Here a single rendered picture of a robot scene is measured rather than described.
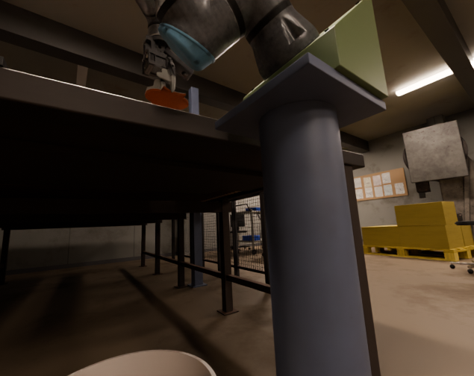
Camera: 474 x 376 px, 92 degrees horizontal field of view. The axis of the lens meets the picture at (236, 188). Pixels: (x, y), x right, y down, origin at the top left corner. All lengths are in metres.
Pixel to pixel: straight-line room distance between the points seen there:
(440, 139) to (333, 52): 5.75
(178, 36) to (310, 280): 0.52
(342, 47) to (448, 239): 4.16
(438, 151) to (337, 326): 5.76
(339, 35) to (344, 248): 0.37
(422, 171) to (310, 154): 5.64
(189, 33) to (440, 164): 5.78
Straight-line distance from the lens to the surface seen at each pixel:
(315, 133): 0.46
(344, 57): 0.48
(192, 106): 3.09
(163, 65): 0.89
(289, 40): 0.58
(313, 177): 0.44
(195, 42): 0.55
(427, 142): 6.16
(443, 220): 4.50
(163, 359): 0.62
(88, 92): 0.59
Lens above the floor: 0.62
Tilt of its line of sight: 10 degrees up
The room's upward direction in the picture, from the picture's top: 3 degrees counter-clockwise
